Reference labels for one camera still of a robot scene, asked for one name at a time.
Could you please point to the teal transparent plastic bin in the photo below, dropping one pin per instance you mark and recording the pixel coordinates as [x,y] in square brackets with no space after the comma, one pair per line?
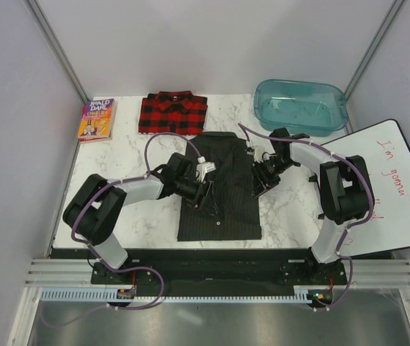
[315,109]

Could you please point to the red black plaid folded shirt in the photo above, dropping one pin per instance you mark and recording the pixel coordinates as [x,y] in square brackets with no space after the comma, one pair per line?
[177,112]

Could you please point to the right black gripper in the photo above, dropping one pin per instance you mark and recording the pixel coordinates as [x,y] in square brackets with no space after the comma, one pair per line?
[261,181]

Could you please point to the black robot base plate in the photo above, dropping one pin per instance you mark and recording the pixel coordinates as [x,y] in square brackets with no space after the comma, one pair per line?
[233,272]

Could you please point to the Roald Dahl paperback book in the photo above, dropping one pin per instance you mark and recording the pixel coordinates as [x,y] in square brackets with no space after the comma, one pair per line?
[97,120]

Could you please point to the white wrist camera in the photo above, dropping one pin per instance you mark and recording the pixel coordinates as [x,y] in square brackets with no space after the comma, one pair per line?
[259,154]
[203,168]

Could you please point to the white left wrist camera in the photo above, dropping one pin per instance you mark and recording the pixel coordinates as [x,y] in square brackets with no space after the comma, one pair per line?
[203,168]

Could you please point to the aluminium frame rail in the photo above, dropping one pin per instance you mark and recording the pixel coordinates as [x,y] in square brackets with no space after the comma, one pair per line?
[367,273]

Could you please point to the whiteboard with red writing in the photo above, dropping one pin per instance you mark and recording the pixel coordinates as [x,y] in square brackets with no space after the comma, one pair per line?
[387,156]

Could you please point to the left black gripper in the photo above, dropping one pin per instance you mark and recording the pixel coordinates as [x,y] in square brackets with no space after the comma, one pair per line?
[199,195]

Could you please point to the white slotted cable duct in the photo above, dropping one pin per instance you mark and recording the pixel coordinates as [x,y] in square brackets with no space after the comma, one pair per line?
[118,295]

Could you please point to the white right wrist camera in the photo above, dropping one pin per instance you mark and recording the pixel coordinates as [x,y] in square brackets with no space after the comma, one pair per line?
[259,154]

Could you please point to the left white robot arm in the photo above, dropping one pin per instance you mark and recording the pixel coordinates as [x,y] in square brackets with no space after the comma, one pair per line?
[94,210]

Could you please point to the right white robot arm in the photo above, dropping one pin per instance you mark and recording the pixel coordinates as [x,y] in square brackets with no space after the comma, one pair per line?
[345,194]

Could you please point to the dark pinstriped long sleeve shirt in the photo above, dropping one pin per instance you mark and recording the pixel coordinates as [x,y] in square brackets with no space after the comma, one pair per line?
[230,211]

